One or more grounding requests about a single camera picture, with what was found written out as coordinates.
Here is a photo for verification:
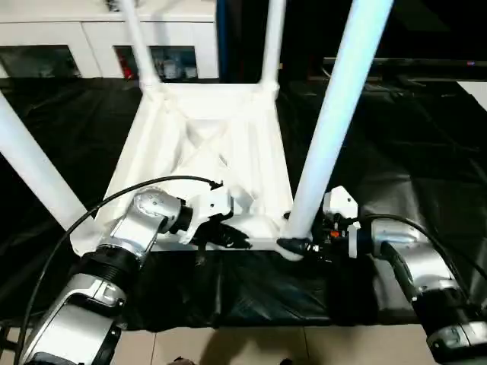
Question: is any white plastic table top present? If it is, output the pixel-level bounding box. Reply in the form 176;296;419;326
69;81;305;263

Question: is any white plastic table leg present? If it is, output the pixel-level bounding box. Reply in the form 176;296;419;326
119;0;161;92
284;0;395;239
0;90;98;244
258;0;287;92

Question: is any long black bar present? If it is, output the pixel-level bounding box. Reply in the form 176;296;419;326
322;56;487;71

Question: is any white flat sheet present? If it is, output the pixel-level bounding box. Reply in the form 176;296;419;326
456;80;487;111

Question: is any white glass-door cabinet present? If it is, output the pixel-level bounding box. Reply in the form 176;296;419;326
0;0;221;81

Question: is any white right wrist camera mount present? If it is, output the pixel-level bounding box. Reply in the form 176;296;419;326
322;185;361;259

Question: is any black left wrist camera cable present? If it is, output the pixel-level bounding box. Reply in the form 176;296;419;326
14;174;224;365

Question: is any dark folding stand frame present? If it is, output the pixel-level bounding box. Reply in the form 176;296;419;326
0;321;24;358

